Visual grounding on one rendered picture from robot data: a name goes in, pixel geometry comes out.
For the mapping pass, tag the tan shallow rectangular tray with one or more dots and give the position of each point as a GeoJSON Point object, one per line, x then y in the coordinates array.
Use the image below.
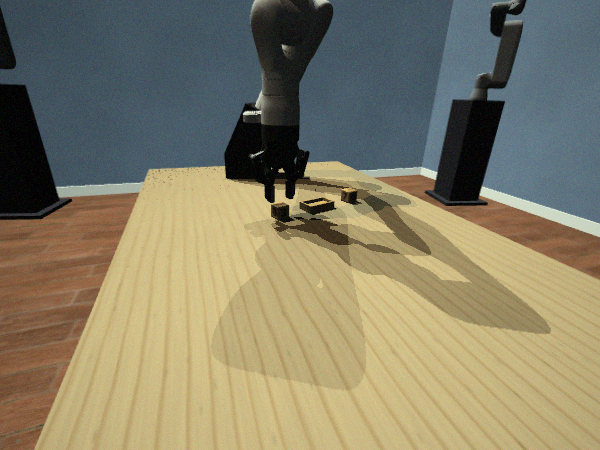
{"type": "Point", "coordinates": [316, 204]}

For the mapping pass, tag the tan wooden cube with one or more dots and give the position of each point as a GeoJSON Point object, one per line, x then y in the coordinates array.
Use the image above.
{"type": "Point", "coordinates": [349, 195]}
{"type": "Point", "coordinates": [280, 210]}

